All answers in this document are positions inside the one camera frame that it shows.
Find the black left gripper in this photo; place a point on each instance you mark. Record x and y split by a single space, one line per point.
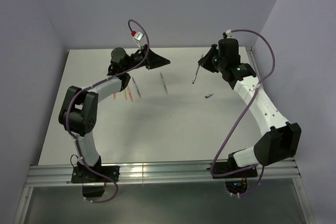
154 61

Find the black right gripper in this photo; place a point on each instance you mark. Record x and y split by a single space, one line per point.
205 62

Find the blue ballpoint pen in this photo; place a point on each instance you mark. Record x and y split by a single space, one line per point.
196 73

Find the purple highlighter pen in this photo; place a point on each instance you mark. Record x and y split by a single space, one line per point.
136 88

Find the yellow highlighter pen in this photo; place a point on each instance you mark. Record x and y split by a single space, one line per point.
125 94

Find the pink highlighter pen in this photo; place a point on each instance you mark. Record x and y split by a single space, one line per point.
129 93

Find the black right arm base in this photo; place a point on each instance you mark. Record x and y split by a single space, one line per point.
237 180

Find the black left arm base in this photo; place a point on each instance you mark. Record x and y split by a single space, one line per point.
94 186

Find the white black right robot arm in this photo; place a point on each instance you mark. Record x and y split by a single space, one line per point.
234 75

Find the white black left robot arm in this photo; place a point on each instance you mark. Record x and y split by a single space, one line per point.
78 113

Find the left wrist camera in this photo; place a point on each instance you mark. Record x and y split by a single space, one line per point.
137 37

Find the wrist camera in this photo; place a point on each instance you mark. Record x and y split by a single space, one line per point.
228 34
137 37

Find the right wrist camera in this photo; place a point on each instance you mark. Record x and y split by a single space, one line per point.
228 34

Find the aluminium front rail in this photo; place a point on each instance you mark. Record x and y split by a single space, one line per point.
152 173

